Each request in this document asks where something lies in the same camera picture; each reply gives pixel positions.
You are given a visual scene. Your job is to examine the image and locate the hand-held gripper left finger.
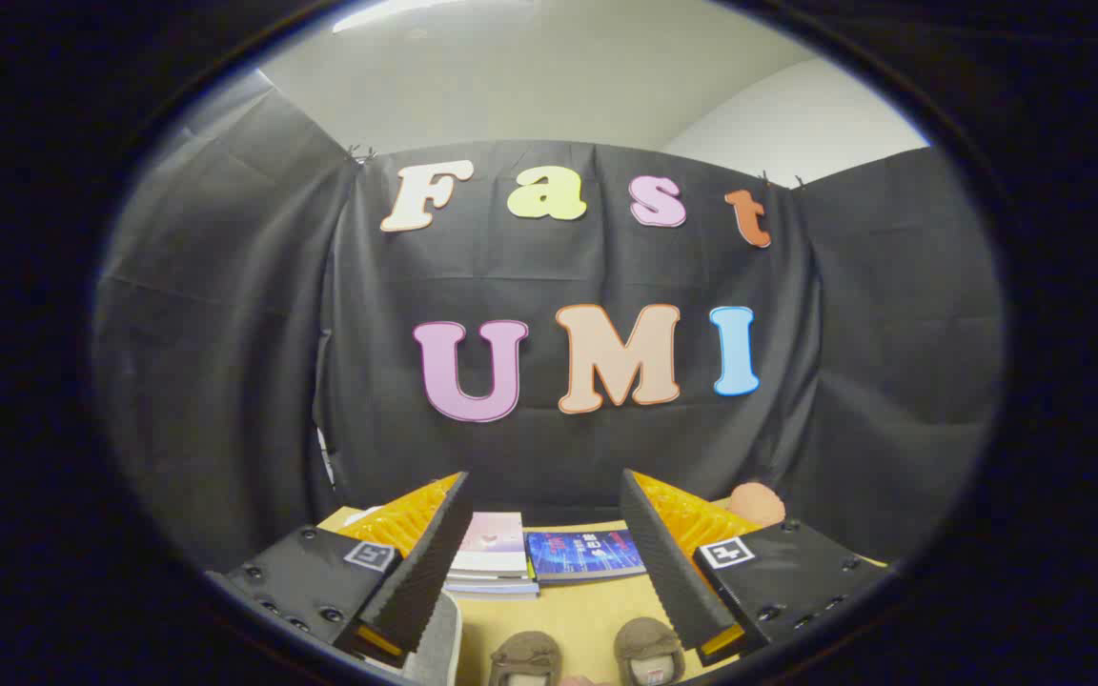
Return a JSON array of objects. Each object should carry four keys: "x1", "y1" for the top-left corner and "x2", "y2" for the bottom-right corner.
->
[{"x1": 207, "y1": 471, "x2": 474, "y2": 669}]

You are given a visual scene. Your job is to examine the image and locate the stack of pastel books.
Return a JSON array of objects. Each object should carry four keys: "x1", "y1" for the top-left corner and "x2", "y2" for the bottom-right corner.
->
[{"x1": 444, "y1": 512, "x2": 541, "y2": 600}]

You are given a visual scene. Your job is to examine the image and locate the black backdrop cloth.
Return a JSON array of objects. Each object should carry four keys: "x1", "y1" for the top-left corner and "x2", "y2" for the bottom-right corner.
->
[{"x1": 91, "y1": 69, "x2": 1006, "y2": 575}]

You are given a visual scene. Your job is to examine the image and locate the orange plush toy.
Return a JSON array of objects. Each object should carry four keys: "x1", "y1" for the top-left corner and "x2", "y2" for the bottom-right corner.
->
[{"x1": 726, "y1": 481, "x2": 786, "y2": 528}]

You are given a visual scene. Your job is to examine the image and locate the brown shoe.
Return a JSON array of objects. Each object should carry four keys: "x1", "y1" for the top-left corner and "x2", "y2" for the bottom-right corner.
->
[
  {"x1": 487, "y1": 631, "x2": 563, "y2": 686},
  {"x1": 613, "y1": 616, "x2": 687, "y2": 686}
]

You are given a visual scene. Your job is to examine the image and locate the blue book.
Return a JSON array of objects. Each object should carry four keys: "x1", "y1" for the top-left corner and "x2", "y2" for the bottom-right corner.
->
[{"x1": 525, "y1": 529, "x2": 648, "y2": 584}]

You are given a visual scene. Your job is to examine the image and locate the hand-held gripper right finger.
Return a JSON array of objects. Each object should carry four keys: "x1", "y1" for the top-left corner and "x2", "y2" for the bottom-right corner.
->
[{"x1": 619, "y1": 468, "x2": 889, "y2": 667}]

